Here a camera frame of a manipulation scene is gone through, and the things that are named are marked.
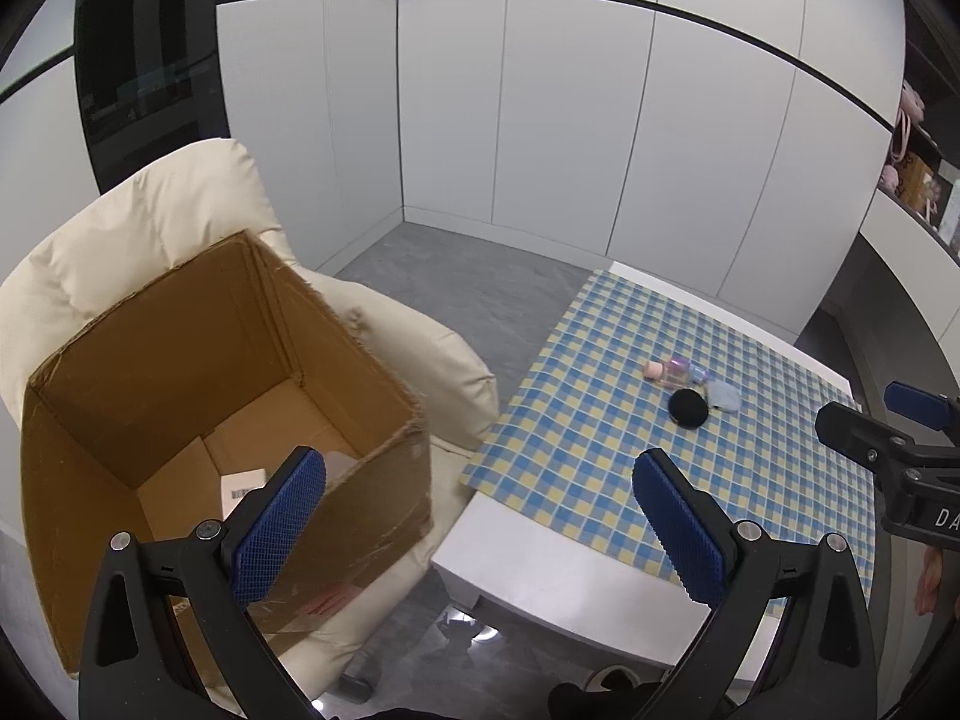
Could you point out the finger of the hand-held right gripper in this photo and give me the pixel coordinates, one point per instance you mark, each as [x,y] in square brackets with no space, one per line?
[916,405]
[855,426]

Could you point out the person's right hand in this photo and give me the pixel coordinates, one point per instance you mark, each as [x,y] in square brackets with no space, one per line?
[931,581]

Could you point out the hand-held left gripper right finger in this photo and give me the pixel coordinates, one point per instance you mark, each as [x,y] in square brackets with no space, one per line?
[682,525]

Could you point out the brown cardboard box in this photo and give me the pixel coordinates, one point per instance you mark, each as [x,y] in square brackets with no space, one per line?
[187,330]

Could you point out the black built-in appliance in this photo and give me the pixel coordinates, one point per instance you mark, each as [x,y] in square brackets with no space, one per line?
[150,75]

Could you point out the black round powder puff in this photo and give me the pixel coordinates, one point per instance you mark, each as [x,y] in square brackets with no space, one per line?
[688,406]

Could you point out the white low table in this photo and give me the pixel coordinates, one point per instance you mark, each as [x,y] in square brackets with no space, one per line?
[525,562]

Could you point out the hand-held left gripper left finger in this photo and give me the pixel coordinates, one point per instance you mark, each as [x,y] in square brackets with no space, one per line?
[281,517]

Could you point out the small purple capped bottle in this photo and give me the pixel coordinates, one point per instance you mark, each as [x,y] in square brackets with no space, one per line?
[694,372]

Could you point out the pink plush toy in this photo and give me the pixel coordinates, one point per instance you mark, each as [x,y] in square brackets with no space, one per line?
[891,177]

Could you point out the blue yellow checked tablecloth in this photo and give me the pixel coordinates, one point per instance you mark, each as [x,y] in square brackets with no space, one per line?
[600,427]

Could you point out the brown paw print box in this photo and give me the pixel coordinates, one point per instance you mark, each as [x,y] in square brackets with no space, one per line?
[921,184]

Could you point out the pink handbag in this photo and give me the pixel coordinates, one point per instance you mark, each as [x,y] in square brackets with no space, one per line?
[907,116]

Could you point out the clear bottle with pink cap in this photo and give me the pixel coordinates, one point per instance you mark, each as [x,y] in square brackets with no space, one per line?
[656,370]

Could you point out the light blue plastic case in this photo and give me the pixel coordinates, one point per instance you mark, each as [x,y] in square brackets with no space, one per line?
[724,395]

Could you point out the person's dark trousers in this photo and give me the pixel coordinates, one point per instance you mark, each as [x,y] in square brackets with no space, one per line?
[600,705]

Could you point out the white slipper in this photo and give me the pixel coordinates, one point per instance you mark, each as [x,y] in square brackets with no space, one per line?
[609,677]

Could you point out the cream padded chair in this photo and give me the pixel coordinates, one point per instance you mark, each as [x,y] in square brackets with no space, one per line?
[150,195]

